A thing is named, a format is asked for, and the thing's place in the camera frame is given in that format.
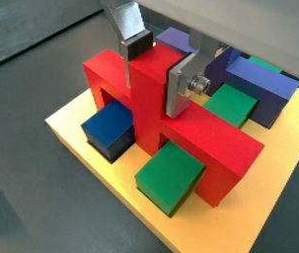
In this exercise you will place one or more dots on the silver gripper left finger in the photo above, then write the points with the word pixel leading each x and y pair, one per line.
pixel 134 37

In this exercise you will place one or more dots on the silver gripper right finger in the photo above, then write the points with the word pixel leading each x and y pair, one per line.
pixel 186 78

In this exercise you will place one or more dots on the red cross-shaped block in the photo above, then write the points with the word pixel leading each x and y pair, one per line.
pixel 136 84

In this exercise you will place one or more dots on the yellow base board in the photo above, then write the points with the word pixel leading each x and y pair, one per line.
pixel 201 228

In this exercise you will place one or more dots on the purple cross-shaped block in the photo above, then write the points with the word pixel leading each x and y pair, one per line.
pixel 247 74

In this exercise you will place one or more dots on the blue long bar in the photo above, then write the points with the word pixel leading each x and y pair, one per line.
pixel 110 130

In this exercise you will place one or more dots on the green long bar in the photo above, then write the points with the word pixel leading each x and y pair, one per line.
pixel 170 176

